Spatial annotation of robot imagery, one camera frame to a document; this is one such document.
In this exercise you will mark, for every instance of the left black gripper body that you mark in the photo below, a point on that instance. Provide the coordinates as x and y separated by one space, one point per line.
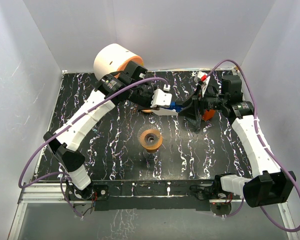
141 97

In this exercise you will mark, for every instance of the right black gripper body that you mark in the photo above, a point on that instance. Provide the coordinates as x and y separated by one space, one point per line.
214 101

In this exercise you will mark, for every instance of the coffee filter packet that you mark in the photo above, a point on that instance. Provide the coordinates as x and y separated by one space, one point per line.
208 114

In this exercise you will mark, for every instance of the white paper coffee filter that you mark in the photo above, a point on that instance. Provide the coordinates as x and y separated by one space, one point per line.
165 112

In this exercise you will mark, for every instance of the clear glass dripper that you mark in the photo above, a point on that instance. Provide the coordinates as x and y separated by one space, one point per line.
150 137

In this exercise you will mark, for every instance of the glass carafe with brown band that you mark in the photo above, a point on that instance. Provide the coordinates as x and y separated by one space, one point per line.
149 157

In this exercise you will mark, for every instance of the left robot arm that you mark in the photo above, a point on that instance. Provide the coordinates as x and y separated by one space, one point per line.
64 143

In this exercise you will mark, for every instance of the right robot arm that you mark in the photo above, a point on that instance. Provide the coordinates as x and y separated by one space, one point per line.
269 183

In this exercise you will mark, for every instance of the dark glass dripper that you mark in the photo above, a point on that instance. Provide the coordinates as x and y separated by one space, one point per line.
192 125

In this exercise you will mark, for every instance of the white round drawer cabinet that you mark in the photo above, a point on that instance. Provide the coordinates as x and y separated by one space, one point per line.
113 58

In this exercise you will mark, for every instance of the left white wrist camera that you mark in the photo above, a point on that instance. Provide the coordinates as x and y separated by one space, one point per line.
161 99

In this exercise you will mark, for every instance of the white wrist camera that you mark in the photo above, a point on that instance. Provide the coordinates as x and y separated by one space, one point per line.
202 79
161 99

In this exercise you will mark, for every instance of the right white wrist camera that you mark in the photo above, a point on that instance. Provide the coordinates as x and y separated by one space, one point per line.
202 79

